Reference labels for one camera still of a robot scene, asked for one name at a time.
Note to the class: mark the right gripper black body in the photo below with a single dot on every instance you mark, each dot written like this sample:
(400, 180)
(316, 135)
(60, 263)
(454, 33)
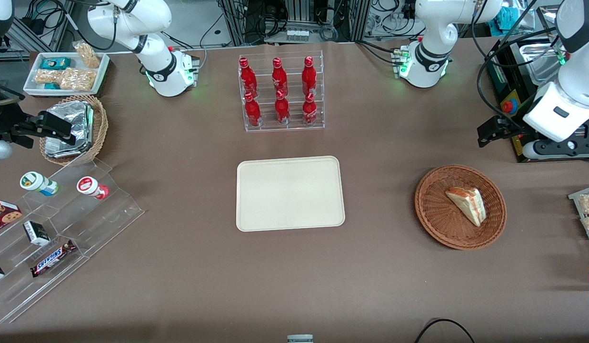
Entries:
(3, 117)

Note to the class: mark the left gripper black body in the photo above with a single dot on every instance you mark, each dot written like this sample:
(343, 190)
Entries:
(514, 129)

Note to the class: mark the triangle sandwich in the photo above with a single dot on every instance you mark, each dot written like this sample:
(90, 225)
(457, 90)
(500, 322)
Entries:
(468, 205)

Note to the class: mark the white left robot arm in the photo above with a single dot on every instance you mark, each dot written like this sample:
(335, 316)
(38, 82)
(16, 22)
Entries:
(432, 28)

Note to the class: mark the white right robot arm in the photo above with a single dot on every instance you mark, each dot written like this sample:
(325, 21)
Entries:
(156, 62)

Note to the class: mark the deep tan wicker basket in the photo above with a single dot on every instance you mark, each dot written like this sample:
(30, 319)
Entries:
(100, 124)

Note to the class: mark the white rectangular snack tray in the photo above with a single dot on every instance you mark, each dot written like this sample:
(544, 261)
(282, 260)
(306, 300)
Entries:
(101, 74)

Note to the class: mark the clear tray of rice snacks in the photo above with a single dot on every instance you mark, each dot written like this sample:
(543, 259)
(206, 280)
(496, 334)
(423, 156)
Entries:
(577, 195)

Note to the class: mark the round brown wicker basket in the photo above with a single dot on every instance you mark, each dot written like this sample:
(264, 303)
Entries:
(442, 219)

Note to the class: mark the beige plastic serving tray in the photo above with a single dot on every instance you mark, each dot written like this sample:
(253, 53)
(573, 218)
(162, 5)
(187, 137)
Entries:
(289, 193)

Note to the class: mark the silver foil packet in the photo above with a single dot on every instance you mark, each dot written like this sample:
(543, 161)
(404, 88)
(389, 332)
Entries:
(63, 150)
(70, 116)

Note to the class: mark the red emergency stop button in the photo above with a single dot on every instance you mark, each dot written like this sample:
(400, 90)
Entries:
(509, 105)

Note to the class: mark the small teal packet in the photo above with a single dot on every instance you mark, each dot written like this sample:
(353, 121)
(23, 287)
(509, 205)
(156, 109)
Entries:
(51, 86)

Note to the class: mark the black food warmer machine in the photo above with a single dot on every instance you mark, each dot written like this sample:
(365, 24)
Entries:
(501, 81)

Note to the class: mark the green lid yogurt cup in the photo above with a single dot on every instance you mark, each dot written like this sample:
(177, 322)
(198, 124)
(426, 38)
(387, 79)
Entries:
(36, 182)

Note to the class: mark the large clear bag of crackers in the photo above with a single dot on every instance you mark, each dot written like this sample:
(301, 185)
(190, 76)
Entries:
(77, 78)

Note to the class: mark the red lid yogurt cup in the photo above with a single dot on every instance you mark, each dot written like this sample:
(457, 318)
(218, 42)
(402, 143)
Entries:
(90, 186)

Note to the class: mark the teal snack box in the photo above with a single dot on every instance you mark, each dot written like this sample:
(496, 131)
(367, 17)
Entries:
(55, 63)

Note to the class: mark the steel warmer pan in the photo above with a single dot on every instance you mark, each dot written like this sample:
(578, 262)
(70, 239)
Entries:
(537, 62)

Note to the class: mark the clear bag of peanuts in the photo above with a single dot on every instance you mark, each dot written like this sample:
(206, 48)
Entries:
(87, 54)

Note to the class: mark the clear acrylic stepped shelf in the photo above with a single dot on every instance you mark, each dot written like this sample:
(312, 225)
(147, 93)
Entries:
(99, 224)

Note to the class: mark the red cookie box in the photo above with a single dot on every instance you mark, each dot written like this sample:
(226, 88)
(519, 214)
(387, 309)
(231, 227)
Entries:
(4, 214)

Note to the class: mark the black power adapter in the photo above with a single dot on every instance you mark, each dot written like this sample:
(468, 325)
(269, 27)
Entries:
(33, 25)

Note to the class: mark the small black white box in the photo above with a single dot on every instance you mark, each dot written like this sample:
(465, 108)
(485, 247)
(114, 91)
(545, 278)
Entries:
(36, 233)

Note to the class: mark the teal plastic bag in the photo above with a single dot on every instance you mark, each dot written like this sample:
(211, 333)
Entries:
(506, 19)

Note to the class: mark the Snickers chocolate bar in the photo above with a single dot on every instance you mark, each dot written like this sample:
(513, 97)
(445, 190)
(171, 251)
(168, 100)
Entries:
(53, 258)

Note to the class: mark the red cola bottle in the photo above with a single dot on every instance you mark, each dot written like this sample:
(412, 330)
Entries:
(309, 110)
(248, 76)
(252, 112)
(282, 109)
(279, 76)
(309, 75)

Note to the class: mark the clear acrylic bottle rack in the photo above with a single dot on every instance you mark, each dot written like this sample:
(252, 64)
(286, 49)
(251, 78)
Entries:
(294, 127)

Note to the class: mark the white power strip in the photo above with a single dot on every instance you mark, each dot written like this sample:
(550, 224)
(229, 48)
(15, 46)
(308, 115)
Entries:
(296, 35)

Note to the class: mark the metal equipment rack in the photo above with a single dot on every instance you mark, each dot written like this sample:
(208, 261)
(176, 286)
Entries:
(299, 14)

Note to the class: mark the small grey device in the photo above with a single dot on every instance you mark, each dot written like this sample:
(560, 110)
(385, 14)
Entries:
(300, 338)

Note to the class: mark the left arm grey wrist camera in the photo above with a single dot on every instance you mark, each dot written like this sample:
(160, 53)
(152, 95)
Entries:
(532, 150)

